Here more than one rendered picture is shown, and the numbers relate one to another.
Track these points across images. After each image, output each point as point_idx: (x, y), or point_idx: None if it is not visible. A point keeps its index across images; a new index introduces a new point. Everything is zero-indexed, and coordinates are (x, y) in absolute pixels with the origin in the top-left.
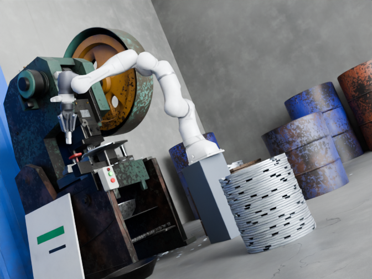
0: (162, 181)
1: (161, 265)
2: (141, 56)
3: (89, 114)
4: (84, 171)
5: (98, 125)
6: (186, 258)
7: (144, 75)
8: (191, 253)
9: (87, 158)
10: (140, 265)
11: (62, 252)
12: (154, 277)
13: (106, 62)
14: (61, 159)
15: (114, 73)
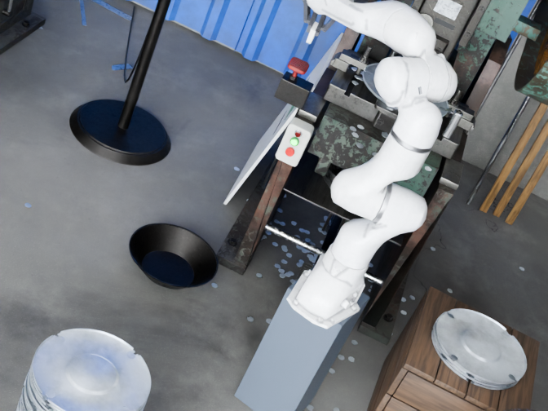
0: (421, 232)
1: (222, 298)
2: (382, 65)
3: (457, 16)
4: (283, 99)
5: (524, 33)
6: (200, 332)
7: None
8: (238, 338)
9: None
10: (209, 266)
11: (271, 134)
12: (135, 294)
13: (368, 6)
14: None
15: (365, 34)
